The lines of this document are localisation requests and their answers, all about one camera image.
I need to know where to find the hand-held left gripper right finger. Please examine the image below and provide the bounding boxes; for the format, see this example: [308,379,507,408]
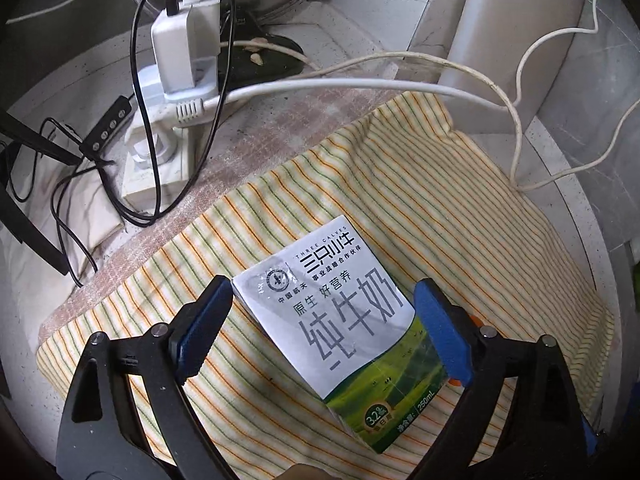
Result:
[414,278,597,480]

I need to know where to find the white panel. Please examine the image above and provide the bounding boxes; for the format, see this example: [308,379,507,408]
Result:
[436,0,587,113]

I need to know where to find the black inline cable controller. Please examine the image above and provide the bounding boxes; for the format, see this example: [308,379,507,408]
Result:
[78,95,136,162]

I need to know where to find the striped yellow cloth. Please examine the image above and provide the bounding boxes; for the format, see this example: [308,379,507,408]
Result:
[36,91,616,480]

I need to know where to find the thick white power cable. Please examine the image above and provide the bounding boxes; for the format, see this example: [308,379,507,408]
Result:
[175,51,526,192]

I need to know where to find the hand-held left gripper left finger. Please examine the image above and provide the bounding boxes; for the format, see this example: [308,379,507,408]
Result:
[56,276,237,480]

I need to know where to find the white charger adapter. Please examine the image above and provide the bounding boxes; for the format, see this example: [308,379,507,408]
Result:
[151,0,222,95]

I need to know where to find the black cable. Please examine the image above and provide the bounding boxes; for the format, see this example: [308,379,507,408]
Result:
[10,0,238,288]

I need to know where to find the black metal stand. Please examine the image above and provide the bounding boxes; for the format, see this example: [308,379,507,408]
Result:
[0,106,85,277]

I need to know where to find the white and green milk carton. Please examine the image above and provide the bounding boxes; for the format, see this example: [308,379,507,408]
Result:
[231,215,446,455]

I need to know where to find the white power strip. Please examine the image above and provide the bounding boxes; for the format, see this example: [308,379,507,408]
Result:
[121,57,222,212]

